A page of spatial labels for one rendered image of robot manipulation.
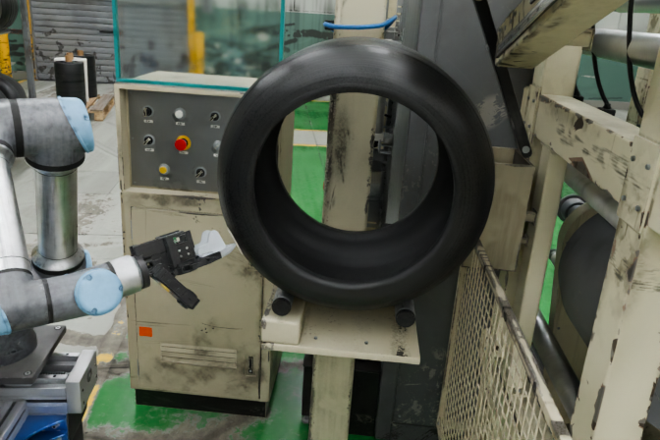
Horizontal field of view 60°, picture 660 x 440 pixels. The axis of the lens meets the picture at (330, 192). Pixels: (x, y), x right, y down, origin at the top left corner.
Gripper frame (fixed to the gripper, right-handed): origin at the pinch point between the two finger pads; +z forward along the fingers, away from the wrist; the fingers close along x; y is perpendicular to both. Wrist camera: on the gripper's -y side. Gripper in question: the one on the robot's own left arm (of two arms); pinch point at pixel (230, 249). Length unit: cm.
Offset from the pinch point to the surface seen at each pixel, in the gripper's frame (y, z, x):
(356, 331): -29.3, 25.1, -0.8
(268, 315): -18.3, 6.3, 4.3
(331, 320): -26.6, 23.0, 5.8
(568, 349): -70, 105, 2
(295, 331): -22.8, 9.5, -0.4
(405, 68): 27, 31, -32
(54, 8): 329, 187, 929
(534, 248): -25, 77, -17
